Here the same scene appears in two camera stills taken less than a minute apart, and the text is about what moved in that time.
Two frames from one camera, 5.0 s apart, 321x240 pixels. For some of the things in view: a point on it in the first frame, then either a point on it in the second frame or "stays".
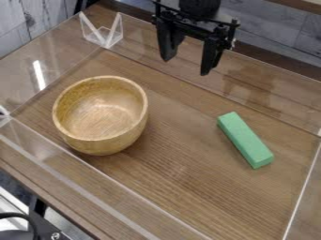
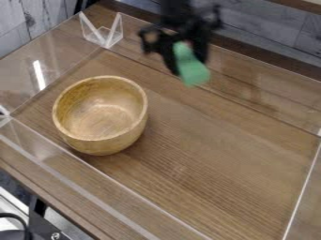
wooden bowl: [101, 112] stays
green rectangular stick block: [249, 144] to [194, 70]
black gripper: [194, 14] to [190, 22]
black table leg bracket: [42, 228] stays
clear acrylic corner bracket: [102, 36] stays
